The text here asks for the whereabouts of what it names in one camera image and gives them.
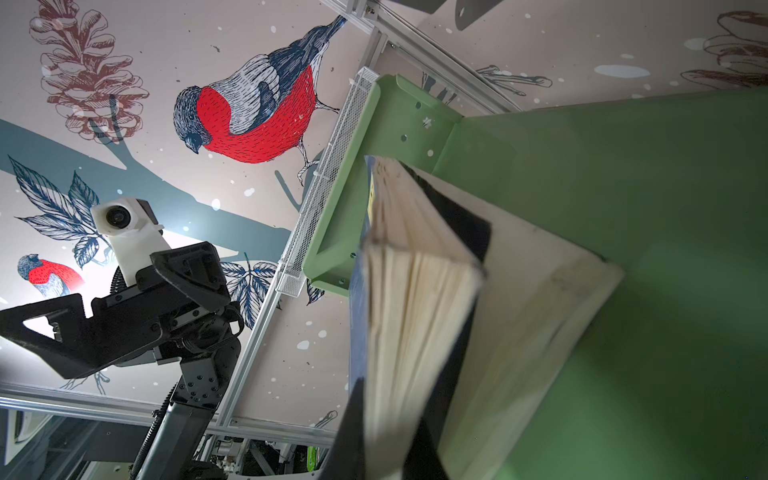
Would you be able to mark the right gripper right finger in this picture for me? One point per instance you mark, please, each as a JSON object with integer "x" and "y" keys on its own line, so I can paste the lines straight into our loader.
{"x": 423, "y": 462}

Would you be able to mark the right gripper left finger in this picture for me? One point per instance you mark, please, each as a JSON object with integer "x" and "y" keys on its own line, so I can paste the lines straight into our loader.
{"x": 346, "y": 458}

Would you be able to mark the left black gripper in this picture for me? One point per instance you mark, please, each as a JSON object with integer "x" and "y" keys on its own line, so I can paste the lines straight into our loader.
{"x": 179, "y": 305}

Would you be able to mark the navy booklet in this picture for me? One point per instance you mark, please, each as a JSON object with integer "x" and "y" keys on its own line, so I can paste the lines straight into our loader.
{"x": 540, "y": 295}
{"x": 417, "y": 275}

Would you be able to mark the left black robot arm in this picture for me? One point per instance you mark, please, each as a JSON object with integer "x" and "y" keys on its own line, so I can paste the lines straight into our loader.
{"x": 183, "y": 418}

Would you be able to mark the green wooden shelf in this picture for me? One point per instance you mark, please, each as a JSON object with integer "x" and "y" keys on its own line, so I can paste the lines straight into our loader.
{"x": 670, "y": 379}

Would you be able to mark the white mesh wall tray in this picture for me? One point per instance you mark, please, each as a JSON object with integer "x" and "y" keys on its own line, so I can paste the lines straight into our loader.
{"x": 289, "y": 278}

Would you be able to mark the black hanging wire basket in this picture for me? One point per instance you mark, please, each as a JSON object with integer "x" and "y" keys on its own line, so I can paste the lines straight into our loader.
{"x": 466, "y": 11}

